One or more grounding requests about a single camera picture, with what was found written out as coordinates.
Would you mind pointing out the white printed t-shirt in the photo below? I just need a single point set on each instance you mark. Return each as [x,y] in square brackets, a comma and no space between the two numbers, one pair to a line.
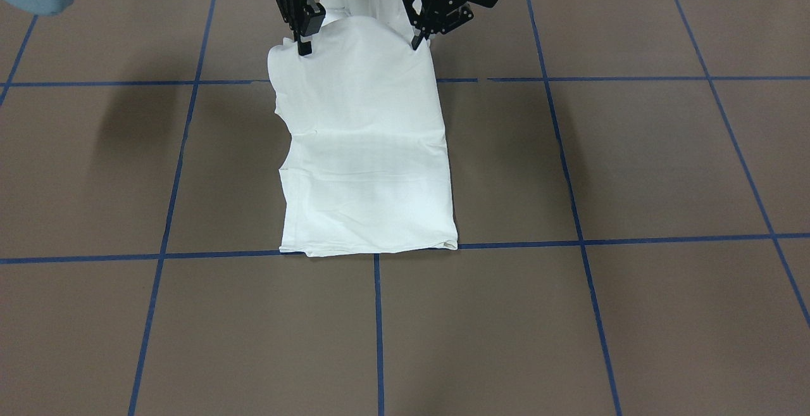
[367,169]

